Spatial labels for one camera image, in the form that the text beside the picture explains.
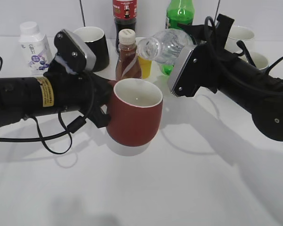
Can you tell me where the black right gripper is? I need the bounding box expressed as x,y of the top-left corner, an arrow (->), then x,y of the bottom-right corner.
178,14 -> 234,89

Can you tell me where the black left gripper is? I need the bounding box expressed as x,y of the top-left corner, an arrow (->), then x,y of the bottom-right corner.
43,59 -> 113,128

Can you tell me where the clear water bottle green label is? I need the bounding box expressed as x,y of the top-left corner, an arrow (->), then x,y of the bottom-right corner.
137,29 -> 196,65

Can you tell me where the red mug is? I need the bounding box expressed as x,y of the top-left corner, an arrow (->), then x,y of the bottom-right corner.
107,78 -> 163,146

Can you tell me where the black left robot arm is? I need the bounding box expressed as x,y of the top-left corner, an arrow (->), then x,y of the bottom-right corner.
0,60 -> 113,128

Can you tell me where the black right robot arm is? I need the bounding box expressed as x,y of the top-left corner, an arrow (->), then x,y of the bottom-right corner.
170,14 -> 283,142

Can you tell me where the white mug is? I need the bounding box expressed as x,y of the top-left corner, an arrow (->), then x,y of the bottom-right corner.
225,25 -> 255,53

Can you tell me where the dark grey mug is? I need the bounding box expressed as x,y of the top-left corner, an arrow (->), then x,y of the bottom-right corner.
250,51 -> 269,73

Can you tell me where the black mug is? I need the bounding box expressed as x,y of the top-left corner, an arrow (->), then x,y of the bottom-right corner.
74,26 -> 110,72

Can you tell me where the brown Nescafe coffee bottle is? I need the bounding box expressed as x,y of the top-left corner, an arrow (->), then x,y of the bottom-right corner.
116,29 -> 142,81

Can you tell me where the green soda bottle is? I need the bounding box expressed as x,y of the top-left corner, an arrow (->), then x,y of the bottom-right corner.
160,0 -> 195,76

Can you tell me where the white yogurt drink bottle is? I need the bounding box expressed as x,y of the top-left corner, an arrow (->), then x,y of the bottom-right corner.
19,22 -> 53,75

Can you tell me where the yellow paper cup stack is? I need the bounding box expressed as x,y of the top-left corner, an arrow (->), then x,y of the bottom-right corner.
137,53 -> 152,79

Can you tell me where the dark cola bottle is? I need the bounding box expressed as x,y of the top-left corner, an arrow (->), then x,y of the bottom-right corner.
113,0 -> 137,54

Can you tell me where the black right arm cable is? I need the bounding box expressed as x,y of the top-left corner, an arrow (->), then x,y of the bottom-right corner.
204,16 -> 283,76

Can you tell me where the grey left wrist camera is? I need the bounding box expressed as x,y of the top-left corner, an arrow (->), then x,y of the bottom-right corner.
54,29 -> 97,75

